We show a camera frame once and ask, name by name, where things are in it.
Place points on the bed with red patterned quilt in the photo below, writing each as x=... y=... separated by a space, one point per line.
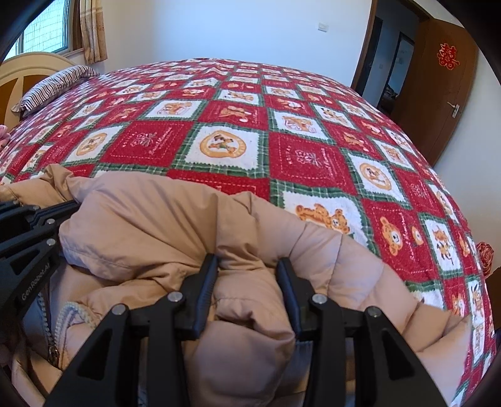
x=235 y=144

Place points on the dark wooden door frame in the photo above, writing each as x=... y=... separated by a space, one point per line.
x=362 y=51

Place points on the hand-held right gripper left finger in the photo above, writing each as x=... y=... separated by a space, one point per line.
x=203 y=285

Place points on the cream and brown headboard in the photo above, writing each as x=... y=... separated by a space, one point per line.
x=39 y=58

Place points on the narrow beige patterned curtain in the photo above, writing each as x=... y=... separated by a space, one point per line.
x=94 y=31

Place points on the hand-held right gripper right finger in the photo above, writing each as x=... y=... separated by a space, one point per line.
x=291 y=289

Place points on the striped pillow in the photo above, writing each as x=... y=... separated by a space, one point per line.
x=51 y=88

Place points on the window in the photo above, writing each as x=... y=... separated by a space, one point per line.
x=43 y=31

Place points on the red paper door decoration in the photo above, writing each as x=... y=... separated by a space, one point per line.
x=449 y=56

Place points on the white wall switch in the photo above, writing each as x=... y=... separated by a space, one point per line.
x=323 y=26

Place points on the brown wooden door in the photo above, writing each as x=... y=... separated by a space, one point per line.
x=430 y=98

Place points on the red cloth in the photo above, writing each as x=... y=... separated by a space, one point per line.
x=485 y=258

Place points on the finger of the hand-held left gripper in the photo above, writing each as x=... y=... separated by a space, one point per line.
x=35 y=219
x=27 y=274

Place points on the pale quilted puffer jacket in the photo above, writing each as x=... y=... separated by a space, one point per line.
x=156 y=219

